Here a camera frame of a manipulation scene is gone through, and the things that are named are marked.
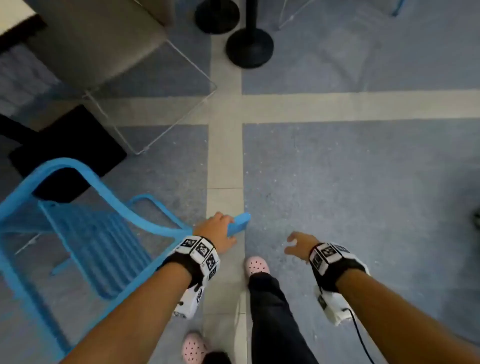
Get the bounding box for person's left hand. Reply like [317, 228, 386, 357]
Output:
[193, 212, 238, 255]

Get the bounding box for person's right hand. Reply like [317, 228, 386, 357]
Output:
[284, 231, 320, 262]

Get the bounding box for blue metal chair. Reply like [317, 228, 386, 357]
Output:
[0, 157, 251, 363]

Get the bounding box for person's left forearm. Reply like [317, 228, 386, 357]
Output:
[61, 262, 193, 364]

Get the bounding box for person's right forearm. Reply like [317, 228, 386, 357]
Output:
[335, 268, 480, 364]

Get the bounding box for pink clog shoe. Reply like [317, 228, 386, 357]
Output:
[244, 256, 271, 279]
[182, 331, 211, 364]

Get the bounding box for black trousers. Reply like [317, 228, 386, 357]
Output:
[202, 272, 320, 364]

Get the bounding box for black table base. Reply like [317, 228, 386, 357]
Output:
[0, 104, 128, 203]

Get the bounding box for black round stanchion base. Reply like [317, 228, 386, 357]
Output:
[226, 0, 275, 70]
[194, 0, 241, 35]

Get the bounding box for white table top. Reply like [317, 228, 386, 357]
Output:
[0, 0, 48, 51]

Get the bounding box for black white wrist camera mount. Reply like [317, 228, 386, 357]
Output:
[308, 242, 371, 326]
[157, 235, 221, 320]

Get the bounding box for black cable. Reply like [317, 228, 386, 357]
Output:
[342, 308, 376, 364]

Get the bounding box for white wire chair leg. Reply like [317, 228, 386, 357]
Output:
[277, 0, 316, 31]

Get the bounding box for grey chair with wire legs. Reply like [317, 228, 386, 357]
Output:
[25, 0, 218, 156]

